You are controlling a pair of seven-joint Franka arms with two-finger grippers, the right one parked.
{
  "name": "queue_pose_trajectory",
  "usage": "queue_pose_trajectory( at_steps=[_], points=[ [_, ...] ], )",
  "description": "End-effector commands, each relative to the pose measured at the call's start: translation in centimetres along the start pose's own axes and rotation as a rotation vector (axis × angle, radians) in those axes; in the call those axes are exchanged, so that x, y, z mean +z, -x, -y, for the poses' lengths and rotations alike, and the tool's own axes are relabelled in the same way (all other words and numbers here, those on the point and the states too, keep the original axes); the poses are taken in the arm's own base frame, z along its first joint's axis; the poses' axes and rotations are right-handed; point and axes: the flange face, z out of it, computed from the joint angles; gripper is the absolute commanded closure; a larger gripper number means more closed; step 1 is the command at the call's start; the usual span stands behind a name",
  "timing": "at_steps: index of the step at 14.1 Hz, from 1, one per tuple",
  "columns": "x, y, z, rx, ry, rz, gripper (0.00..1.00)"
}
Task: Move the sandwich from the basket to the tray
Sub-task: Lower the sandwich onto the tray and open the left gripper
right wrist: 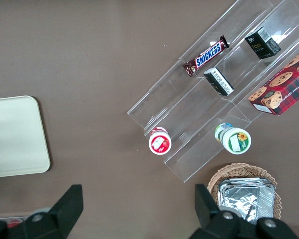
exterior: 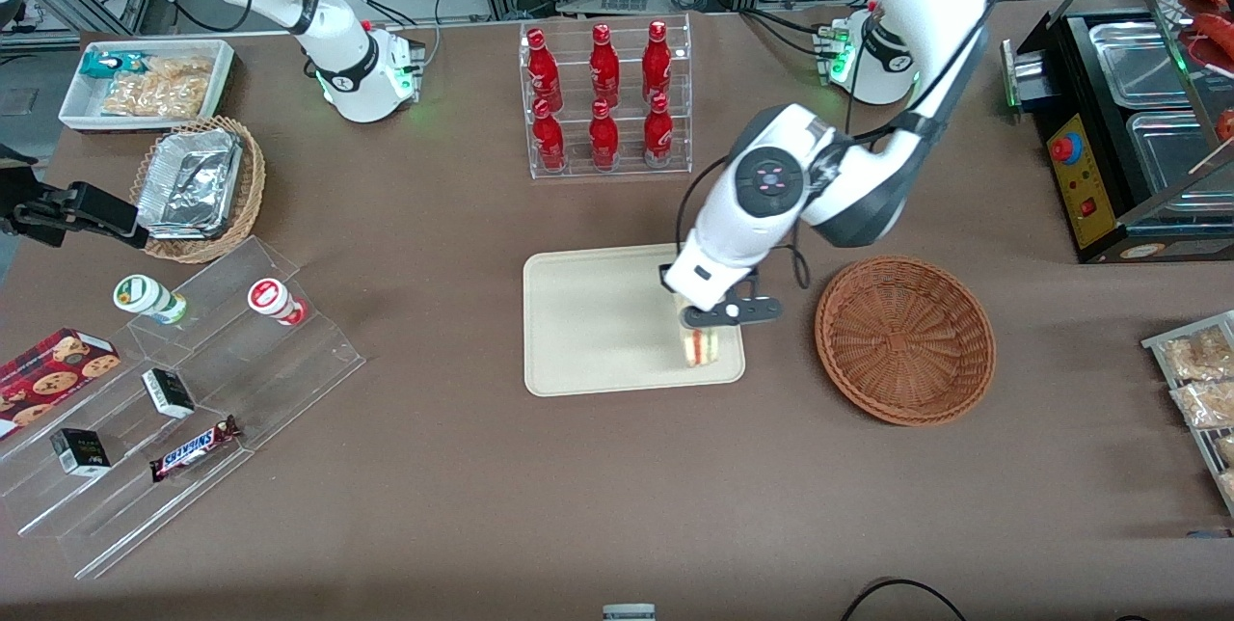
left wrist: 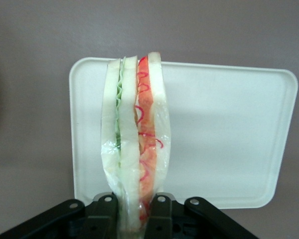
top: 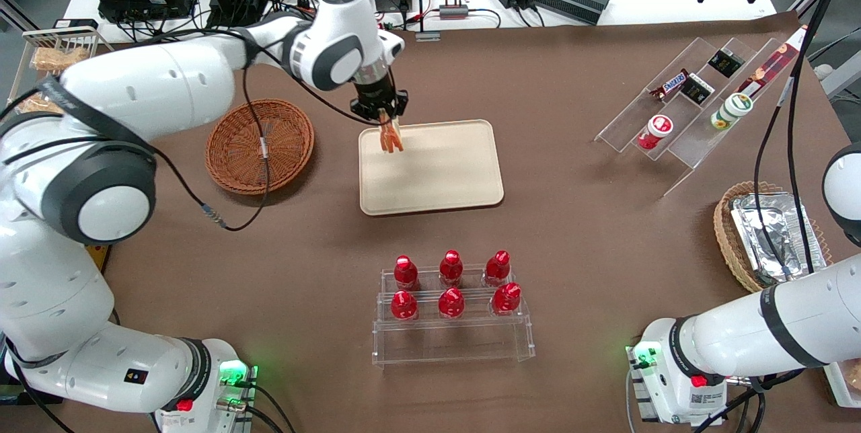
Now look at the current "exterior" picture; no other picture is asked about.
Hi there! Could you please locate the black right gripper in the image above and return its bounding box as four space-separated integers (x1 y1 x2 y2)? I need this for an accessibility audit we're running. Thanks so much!
0 145 70 238

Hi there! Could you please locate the triangle sandwich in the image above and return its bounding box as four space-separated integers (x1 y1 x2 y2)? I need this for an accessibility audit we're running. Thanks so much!
679 322 723 369

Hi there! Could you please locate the light wicker basket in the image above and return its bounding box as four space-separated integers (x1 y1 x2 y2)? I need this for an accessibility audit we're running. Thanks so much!
129 116 267 264

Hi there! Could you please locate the cream rectangular plastic tray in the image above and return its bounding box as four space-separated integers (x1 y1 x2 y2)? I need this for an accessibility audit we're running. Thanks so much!
523 244 747 398

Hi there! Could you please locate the brown round wicker basket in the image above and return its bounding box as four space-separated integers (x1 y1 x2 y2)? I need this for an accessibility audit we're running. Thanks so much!
815 256 997 427

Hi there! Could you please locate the white rectangular snack bin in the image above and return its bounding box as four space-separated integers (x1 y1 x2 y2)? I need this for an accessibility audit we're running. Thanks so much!
58 39 236 134

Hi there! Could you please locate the green lid yoghurt cup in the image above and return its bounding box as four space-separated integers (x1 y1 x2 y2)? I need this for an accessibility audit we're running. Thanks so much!
113 274 188 326

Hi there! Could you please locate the green snack packet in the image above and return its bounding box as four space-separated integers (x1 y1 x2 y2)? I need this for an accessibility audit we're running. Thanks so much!
79 51 148 81

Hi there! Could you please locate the stack of foil containers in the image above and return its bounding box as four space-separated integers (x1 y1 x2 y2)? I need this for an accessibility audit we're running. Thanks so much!
136 128 245 240

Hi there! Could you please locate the red cookie box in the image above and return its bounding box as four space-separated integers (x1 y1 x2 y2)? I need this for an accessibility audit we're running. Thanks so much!
0 328 122 441

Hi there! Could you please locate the bag of beige crackers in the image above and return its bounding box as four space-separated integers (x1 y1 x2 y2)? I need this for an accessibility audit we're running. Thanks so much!
100 56 215 118

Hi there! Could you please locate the small black carton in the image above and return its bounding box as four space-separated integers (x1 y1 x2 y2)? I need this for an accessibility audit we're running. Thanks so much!
141 367 197 420
49 427 113 478

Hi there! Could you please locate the red lid yoghurt cup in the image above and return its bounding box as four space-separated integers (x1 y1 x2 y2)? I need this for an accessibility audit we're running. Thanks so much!
247 278 309 328

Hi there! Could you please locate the Snickers chocolate bar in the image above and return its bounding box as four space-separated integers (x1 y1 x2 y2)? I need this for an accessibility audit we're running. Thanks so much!
148 415 243 483

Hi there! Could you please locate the clear acrylic stepped stand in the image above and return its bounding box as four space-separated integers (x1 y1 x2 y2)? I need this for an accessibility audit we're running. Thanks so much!
0 235 366 581

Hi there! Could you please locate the red cola bottle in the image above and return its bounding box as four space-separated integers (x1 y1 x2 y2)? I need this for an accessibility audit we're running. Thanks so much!
588 98 620 173
643 93 675 169
531 98 567 173
642 19 673 103
526 28 564 113
589 23 622 109

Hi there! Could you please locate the clear acrylic bottle rack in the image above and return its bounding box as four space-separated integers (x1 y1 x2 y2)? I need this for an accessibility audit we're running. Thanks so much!
519 13 694 181

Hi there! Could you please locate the black food warmer yellow panel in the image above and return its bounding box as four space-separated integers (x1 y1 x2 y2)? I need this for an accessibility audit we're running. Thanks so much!
1001 0 1234 265

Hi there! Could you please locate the steel warmer pan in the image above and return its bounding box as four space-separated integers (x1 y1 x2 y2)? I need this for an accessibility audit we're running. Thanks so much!
1126 108 1234 219
1087 21 1194 108

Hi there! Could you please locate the grey snack display shelf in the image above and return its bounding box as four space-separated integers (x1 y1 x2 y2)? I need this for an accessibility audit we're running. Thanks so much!
1141 310 1234 518

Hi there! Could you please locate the black loose cable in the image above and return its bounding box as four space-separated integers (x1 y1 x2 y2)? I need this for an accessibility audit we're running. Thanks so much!
839 579 967 621

